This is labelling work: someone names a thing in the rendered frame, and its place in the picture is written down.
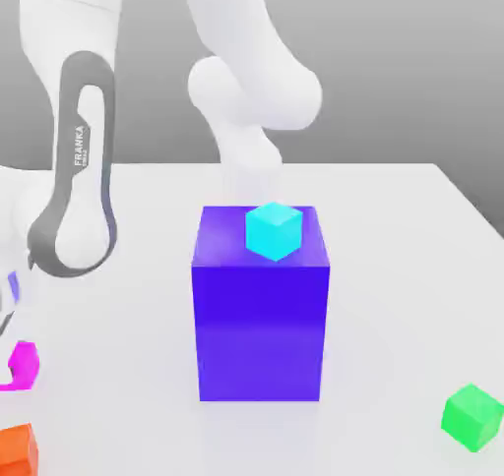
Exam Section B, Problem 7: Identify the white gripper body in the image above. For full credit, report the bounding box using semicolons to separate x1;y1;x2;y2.
0;305;19;350

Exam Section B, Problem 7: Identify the small magenta cube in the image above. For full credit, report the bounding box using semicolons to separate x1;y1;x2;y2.
0;339;41;393

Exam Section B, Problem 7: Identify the small orange cube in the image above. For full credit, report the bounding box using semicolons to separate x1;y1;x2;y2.
0;422;40;476

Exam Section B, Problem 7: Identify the small cyan cube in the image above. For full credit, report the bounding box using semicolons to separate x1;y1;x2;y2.
244;202;304;263

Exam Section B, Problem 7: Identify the small green cube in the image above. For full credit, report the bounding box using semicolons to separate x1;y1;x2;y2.
440;383;504;454

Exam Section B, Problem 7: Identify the large blue box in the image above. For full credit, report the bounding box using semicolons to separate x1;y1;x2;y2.
191;205;331;403

